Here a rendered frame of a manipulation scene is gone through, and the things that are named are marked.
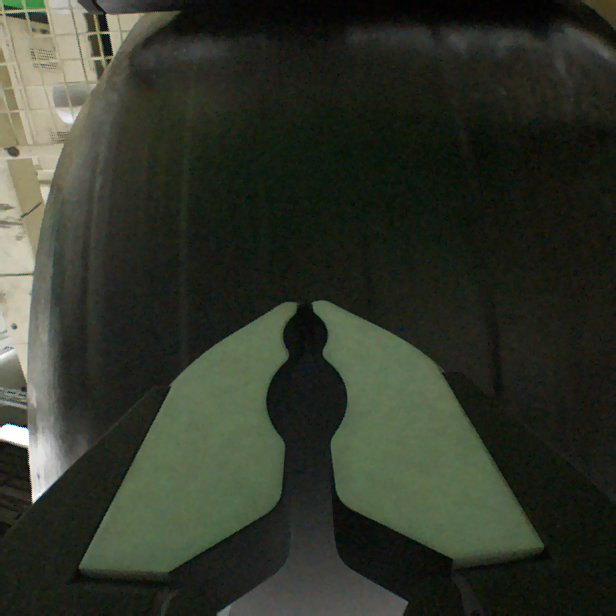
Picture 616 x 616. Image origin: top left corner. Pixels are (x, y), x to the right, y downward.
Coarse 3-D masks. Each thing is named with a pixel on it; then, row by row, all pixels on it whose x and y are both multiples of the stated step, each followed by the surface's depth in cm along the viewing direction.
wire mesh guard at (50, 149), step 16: (0, 0) 59; (32, 32) 61; (96, 32) 61; (112, 32) 61; (80, 48) 62; (0, 64) 62; (16, 64) 62; (0, 80) 63; (64, 80) 63; (0, 112) 65; (32, 144) 66; (48, 144) 66
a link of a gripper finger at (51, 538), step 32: (128, 416) 9; (96, 448) 8; (128, 448) 8; (64, 480) 7; (96, 480) 7; (32, 512) 7; (64, 512) 7; (96, 512) 7; (0, 544) 6; (32, 544) 6; (64, 544) 6; (0, 576) 6; (32, 576) 6; (64, 576) 6; (0, 608) 6; (32, 608) 6; (64, 608) 6; (96, 608) 6; (128, 608) 6; (160, 608) 6
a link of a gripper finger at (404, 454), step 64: (320, 320) 11; (384, 384) 9; (448, 384) 9; (384, 448) 8; (448, 448) 7; (384, 512) 6; (448, 512) 6; (512, 512) 6; (384, 576) 7; (448, 576) 6
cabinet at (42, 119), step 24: (0, 24) 353; (24, 24) 366; (48, 24) 385; (24, 48) 368; (48, 48) 387; (24, 72) 369; (48, 72) 389; (24, 96) 372; (48, 96) 391; (24, 120) 380; (48, 120) 393; (48, 168) 398
